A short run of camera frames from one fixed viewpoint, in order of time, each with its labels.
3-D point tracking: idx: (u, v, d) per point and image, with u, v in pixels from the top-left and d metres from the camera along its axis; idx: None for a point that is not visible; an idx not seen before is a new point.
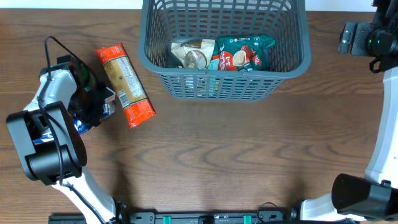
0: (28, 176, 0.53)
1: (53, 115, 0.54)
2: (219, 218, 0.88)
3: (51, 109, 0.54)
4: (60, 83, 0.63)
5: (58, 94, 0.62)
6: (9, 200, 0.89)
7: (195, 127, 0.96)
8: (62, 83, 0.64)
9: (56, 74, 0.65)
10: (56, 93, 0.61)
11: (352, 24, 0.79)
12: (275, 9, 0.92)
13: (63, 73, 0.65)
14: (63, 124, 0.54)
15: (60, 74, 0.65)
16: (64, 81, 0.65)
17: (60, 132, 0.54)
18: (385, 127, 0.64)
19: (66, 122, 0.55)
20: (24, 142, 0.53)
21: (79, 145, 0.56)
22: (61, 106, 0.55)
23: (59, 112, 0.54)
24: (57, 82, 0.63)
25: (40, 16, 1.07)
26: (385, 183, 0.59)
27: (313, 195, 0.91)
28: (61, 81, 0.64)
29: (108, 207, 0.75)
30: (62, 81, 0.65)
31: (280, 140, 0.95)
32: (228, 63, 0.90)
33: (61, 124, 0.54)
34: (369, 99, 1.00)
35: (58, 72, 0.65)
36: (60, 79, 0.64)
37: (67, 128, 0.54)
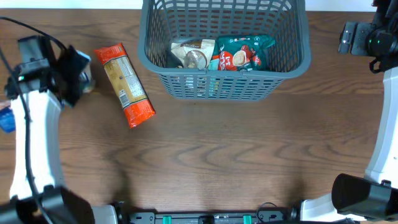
0: None
1: (50, 206, 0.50)
2: (219, 218, 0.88)
3: (51, 198, 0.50)
4: (42, 126, 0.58)
5: (38, 140, 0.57)
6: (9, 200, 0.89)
7: (195, 127, 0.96)
8: (35, 105, 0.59)
9: (31, 104, 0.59)
10: (40, 141, 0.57)
11: (352, 24, 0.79)
12: (275, 9, 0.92)
13: (40, 100, 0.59)
14: (66, 211, 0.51)
15: (33, 100, 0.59)
16: (35, 101, 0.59)
17: (61, 217, 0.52)
18: (385, 127, 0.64)
19: (68, 206, 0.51)
20: None
21: (83, 214, 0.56)
22: (61, 193, 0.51)
23: (60, 201, 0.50)
24: (38, 127, 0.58)
25: (39, 16, 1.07)
26: (385, 183, 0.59)
27: (313, 195, 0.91)
28: (41, 119, 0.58)
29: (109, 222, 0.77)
30: (37, 106, 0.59)
31: (280, 140, 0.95)
32: (228, 63, 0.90)
33: (63, 211, 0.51)
34: (369, 99, 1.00)
35: (31, 96, 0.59)
36: (39, 112, 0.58)
37: (71, 215, 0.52)
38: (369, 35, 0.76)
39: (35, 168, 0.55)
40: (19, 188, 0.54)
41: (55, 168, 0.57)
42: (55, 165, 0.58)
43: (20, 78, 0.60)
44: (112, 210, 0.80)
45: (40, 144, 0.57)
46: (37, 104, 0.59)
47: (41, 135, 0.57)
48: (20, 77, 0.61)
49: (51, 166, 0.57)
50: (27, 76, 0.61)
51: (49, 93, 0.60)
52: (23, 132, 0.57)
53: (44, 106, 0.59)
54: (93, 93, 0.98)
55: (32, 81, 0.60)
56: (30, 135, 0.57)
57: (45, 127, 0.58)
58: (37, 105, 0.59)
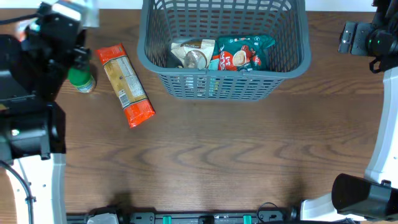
0: None
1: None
2: (219, 218, 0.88)
3: None
4: (45, 196, 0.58)
5: (44, 212, 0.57)
6: (8, 200, 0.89)
7: (195, 127, 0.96)
8: (36, 172, 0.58)
9: (30, 175, 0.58)
10: (43, 213, 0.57)
11: (352, 24, 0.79)
12: (275, 9, 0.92)
13: (42, 169, 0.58)
14: None
15: (33, 166, 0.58)
16: (37, 170, 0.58)
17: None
18: (385, 127, 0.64)
19: None
20: None
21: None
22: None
23: None
24: (40, 203, 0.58)
25: None
26: (385, 183, 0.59)
27: (312, 195, 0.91)
28: (45, 194, 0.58)
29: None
30: (37, 175, 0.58)
31: (280, 140, 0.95)
32: (228, 63, 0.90)
33: None
34: (369, 99, 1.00)
35: (22, 160, 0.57)
36: (41, 185, 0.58)
37: None
38: (369, 35, 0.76)
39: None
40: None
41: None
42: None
43: (16, 132, 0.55)
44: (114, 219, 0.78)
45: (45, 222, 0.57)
46: (40, 175, 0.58)
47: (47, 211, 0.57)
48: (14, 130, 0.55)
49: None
50: (23, 128, 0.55)
51: (52, 155, 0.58)
52: (25, 210, 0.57)
53: (49, 179, 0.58)
54: (92, 93, 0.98)
55: (22, 136, 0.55)
56: (33, 211, 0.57)
57: (49, 203, 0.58)
58: (38, 173, 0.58)
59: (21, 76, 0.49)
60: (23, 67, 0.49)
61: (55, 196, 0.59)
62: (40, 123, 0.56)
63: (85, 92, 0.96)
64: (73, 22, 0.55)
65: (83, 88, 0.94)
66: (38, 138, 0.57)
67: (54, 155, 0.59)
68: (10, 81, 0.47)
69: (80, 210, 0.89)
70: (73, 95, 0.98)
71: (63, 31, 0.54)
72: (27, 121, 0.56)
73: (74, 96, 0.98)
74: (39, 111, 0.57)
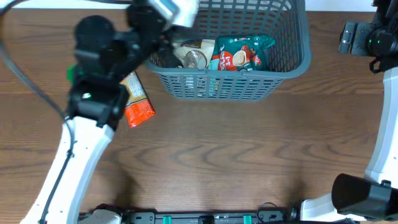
0: None
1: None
2: (219, 218, 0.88)
3: None
4: (81, 163, 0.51)
5: (71, 181, 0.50)
6: (9, 200, 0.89)
7: (195, 127, 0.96)
8: (86, 132, 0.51)
9: (78, 134, 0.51)
10: (71, 182, 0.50)
11: (352, 24, 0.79)
12: (275, 9, 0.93)
13: (92, 134, 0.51)
14: None
15: (86, 125, 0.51)
16: (87, 130, 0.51)
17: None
18: (384, 127, 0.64)
19: None
20: None
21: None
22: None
23: None
24: (76, 163, 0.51)
25: (38, 16, 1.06)
26: (385, 183, 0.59)
27: (313, 195, 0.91)
28: (83, 157, 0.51)
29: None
30: (86, 135, 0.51)
31: (280, 140, 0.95)
32: (228, 63, 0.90)
33: None
34: (369, 99, 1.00)
35: (77, 121, 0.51)
36: (84, 148, 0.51)
37: None
38: (369, 35, 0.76)
39: (52, 213, 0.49)
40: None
41: (74, 219, 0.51)
42: (78, 211, 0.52)
43: (86, 95, 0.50)
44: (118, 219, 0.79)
45: (68, 187, 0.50)
46: (89, 136, 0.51)
47: (76, 176, 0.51)
48: (84, 93, 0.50)
49: (71, 218, 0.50)
50: (92, 94, 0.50)
51: (106, 127, 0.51)
52: (60, 163, 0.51)
53: (92, 144, 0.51)
54: None
55: (86, 99, 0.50)
56: (66, 170, 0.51)
57: (82, 168, 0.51)
58: (88, 135, 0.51)
59: (107, 60, 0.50)
60: (113, 51, 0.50)
61: (89, 162, 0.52)
62: (107, 98, 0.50)
63: None
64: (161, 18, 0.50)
65: None
66: (100, 111, 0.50)
67: (107, 127, 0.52)
68: (96, 63, 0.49)
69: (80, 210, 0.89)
70: None
71: (150, 22, 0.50)
72: (97, 89, 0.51)
73: None
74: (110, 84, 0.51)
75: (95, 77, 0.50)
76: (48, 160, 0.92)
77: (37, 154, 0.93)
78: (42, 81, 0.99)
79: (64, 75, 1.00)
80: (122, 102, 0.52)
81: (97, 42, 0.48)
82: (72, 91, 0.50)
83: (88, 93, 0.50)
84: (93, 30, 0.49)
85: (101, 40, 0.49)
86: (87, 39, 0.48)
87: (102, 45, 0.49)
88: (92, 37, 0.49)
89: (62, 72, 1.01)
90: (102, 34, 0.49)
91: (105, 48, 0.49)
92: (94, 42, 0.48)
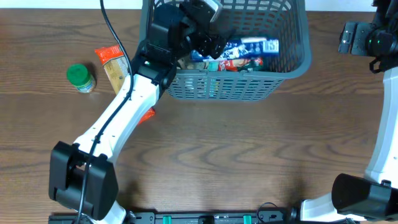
0: (52, 169, 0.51)
1: (93, 174, 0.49)
2: (219, 218, 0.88)
3: (99, 167, 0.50)
4: (135, 108, 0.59)
5: (125, 119, 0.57)
6: (9, 200, 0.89)
7: (195, 127, 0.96)
8: (145, 83, 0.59)
9: (138, 83, 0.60)
10: (125, 121, 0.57)
11: (352, 24, 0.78)
12: (275, 9, 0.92)
13: (148, 83, 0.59)
14: (99, 179, 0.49)
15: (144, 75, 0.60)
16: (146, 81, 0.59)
17: (91, 188, 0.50)
18: (385, 127, 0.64)
19: (101, 177, 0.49)
20: (58, 177, 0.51)
21: (108, 196, 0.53)
22: (107, 170, 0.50)
23: (102, 173, 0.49)
24: (131, 106, 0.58)
25: (38, 16, 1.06)
26: (385, 183, 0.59)
27: (313, 195, 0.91)
28: (138, 103, 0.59)
29: (120, 213, 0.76)
30: (145, 86, 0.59)
31: (280, 140, 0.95)
32: (228, 63, 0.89)
33: (92, 178, 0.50)
34: (369, 99, 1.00)
35: (138, 77, 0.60)
36: (140, 96, 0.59)
37: (99, 188, 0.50)
38: (369, 35, 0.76)
39: (106, 135, 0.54)
40: (83, 142, 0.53)
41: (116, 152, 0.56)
42: (120, 144, 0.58)
43: (147, 63, 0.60)
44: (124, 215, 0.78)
45: (122, 121, 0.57)
46: (147, 86, 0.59)
47: (130, 115, 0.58)
48: (146, 60, 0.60)
49: (117, 145, 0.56)
50: (152, 63, 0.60)
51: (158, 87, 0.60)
52: (119, 101, 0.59)
53: (147, 94, 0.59)
54: (93, 93, 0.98)
55: (148, 63, 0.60)
56: (122, 107, 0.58)
57: (135, 112, 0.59)
58: (146, 86, 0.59)
59: (172, 35, 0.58)
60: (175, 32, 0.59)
61: (139, 110, 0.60)
62: (161, 68, 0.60)
63: (85, 92, 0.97)
64: (210, 10, 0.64)
65: (83, 88, 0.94)
66: (155, 76, 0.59)
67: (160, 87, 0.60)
68: (165, 36, 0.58)
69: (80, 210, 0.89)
70: (74, 94, 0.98)
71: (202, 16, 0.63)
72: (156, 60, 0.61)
73: (74, 96, 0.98)
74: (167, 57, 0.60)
75: (158, 51, 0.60)
76: (48, 160, 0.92)
77: (37, 154, 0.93)
78: (42, 81, 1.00)
79: (64, 75, 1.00)
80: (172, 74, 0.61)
81: (169, 20, 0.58)
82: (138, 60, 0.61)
83: (148, 61, 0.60)
84: (168, 11, 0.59)
85: (172, 19, 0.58)
86: (161, 16, 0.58)
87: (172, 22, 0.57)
88: (164, 20, 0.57)
89: (62, 72, 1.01)
90: (175, 15, 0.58)
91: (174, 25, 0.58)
92: (165, 20, 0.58)
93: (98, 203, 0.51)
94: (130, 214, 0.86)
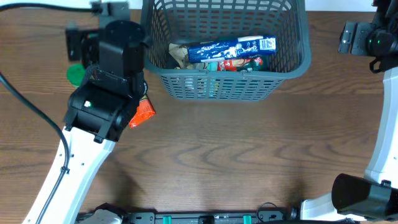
0: None
1: None
2: (219, 218, 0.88)
3: None
4: (78, 177, 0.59)
5: (66, 194, 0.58)
6: (9, 200, 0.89)
7: (195, 127, 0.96)
8: (82, 149, 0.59)
9: (75, 148, 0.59)
10: (66, 196, 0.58)
11: (352, 24, 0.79)
12: (275, 9, 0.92)
13: (87, 149, 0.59)
14: None
15: (81, 140, 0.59)
16: (83, 147, 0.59)
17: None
18: (384, 127, 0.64)
19: None
20: None
21: None
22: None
23: None
24: (70, 180, 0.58)
25: (38, 16, 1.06)
26: (385, 183, 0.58)
27: (313, 195, 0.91)
28: (78, 173, 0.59)
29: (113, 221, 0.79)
30: (82, 151, 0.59)
31: (280, 140, 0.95)
32: (227, 63, 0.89)
33: None
34: (369, 99, 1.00)
35: (74, 132, 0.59)
36: (81, 163, 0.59)
37: None
38: (369, 35, 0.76)
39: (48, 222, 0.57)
40: None
41: None
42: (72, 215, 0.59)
43: (89, 103, 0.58)
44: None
45: (64, 198, 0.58)
46: (86, 153, 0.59)
47: (72, 188, 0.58)
48: (89, 101, 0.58)
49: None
50: (97, 102, 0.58)
51: (105, 140, 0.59)
52: (56, 175, 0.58)
53: (88, 160, 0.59)
54: None
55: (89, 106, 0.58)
56: (61, 183, 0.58)
57: (78, 183, 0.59)
58: (84, 150, 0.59)
59: (127, 57, 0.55)
60: (130, 53, 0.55)
61: (85, 177, 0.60)
62: (111, 107, 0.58)
63: None
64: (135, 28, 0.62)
65: None
66: (102, 121, 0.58)
67: (107, 140, 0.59)
68: (121, 56, 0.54)
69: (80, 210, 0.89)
70: None
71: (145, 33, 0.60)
72: (104, 92, 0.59)
73: None
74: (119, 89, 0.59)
75: (111, 79, 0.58)
76: (48, 160, 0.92)
77: (37, 154, 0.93)
78: (42, 81, 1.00)
79: (64, 75, 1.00)
80: (126, 111, 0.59)
81: (126, 38, 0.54)
82: (81, 97, 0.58)
83: (92, 101, 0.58)
84: (123, 27, 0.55)
85: (130, 38, 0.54)
86: (115, 37, 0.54)
87: (129, 42, 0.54)
88: (119, 39, 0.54)
89: (62, 72, 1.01)
90: (131, 35, 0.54)
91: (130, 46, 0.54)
92: (120, 38, 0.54)
93: None
94: (129, 213, 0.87)
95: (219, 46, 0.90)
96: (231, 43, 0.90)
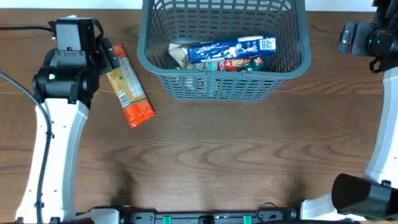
0: None
1: None
2: (219, 218, 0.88)
3: None
4: (64, 138, 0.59)
5: (58, 156, 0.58)
6: (10, 200, 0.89)
7: (195, 128, 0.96)
8: (60, 112, 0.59)
9: (53, 114, 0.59)
10: (60, 158, 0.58)
11: (352, 24, 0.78)
12: (275, 9, 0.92)
13: (66, 110, 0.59)
14: None
15: (57, 106, 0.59)
16: (61, 111, 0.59)
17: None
18: (385, 127, 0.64)
19: None
20: None
21: None
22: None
23: None
24: (57, 143, 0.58)
25: (39, 17, 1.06)
26: (385, 183, 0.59)
27: (313, 195, 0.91)
28: (63, 134, 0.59)
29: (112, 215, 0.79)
30: (61, 114, 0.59)
31: (280, 140, 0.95)
32: (227, 63, 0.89)
33: None
34: (369, 99, 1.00)
35: (48, 101, 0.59)
36: (63, 126, 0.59)
37: None
38: (369, 35, 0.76)
39: (47, 189, 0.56)
40: (26, 209, 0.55)
41: (69, 193, 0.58)
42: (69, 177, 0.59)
43: (51, 76, 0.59)
44: (117, 216, 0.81)
45: (57, 161, 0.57)
46: (64, 115, 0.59)
47: (61, 150, 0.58)
48: (51, 74, 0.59)
49: (64, 185, 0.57)
50: (58, 73, 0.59)
51: (78, 102, 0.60)
52: (42, 144, 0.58)
53: (69, 121, 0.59)
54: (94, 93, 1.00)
55: (51, 78, 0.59)
56: (49, 149, 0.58)
57: (65, 144, 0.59)
58: (64, 113, 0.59)
59: (83, 33, 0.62)
60: (86, 29, 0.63)
61: (71, 139, 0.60)
62: (73, 74, 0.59)
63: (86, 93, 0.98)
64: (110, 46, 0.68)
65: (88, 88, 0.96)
66: (68, 88, 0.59)
67: (80, 102, 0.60)
68: (77, 31, 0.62)
69: (80, 210, 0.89)
70: None
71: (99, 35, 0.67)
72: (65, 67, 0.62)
73: None
74: (79, 63, 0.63)
75: (73, 57, 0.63)
76: None
77: None
78: None
79: None
80: (89, 78, 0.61)
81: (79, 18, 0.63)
82: (41, 74, 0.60)
83: (53, 74, 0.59)
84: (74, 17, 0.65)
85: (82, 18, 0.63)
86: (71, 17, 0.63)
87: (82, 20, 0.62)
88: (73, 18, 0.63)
89: None
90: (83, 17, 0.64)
91: (83, 21, 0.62)
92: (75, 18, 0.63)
93: None
94: (125, 206, 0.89)
95: (219, 46, 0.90)
96: (231, 43, 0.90)
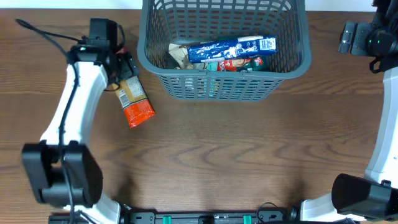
0: (27, 173, 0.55)
1: (70, 160, 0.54)
2: (219, 218, 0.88)
3: (74, 152, 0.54)
4: (89, 90, 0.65)
5: (82, 104, 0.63)
6: (9, 200, 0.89)
7: (195, 128, 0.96)
8: (87, 70, 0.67)
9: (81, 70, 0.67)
10: (82, 106, 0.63)
11: (352, 24, 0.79)
12: (275, 9, 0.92)
13: (91, 68, 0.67)
14: (81, 168, 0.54)
15: (84, 65, 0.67)
16: (87, 68, 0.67)
17: (73, 172, 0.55)
18: (385, 127, 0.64)
19: (83, 166, 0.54)
20: (40, 179, 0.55)
21: (93, 182, 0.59)
22: (83, 152, 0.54)
23: (81, 156, 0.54)
24: (81, 91, 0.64)
25: (39, 16, 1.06)
26: (385, 183, 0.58)
27: (313, 195, 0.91)
28: (87, 86, 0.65)
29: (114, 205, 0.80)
30: (89, 71, 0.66)
31: (280, 140, 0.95)
32: (227, 63, 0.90)
33: (75, 167, 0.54)
34: (369, 99, 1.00)
35: (79, 62, 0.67)
36: (87, 81, 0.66)
37: (84, 174, 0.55)
38: (369, 35, 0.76)
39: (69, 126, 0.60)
40: (50, 137, 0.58)
41: (86, 136, 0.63)
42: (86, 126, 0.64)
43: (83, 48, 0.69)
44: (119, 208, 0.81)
45: (79, 106, 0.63)
46: (91, 71, 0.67)
47: (84, 98, 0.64)
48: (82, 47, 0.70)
49: (84, 128, 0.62)
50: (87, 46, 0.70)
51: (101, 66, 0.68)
52: (69, 91, 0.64)
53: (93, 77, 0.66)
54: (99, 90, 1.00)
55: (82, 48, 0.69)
56: (74, 96, 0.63)
57: (87, 94, 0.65)
58: (89, 71, 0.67)
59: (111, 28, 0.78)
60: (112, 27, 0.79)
61: (92, 93, 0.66)
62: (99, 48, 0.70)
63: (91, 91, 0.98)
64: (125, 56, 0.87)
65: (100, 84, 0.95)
66: (94, 55, 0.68)
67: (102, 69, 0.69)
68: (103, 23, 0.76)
69: None
70: None
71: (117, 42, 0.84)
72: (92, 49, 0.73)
73: None
74: (104, 44, 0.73)
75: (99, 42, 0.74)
76: None
77: None
78: (41, 81, 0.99)
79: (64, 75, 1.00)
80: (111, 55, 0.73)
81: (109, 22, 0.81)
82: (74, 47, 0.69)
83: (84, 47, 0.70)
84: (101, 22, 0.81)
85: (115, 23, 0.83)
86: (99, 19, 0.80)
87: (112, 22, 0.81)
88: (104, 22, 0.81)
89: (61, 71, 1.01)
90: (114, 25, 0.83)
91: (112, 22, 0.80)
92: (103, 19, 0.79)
93: (86, 186, 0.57)
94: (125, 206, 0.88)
95: (219, 46, 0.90)
96: (231, 43, 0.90)
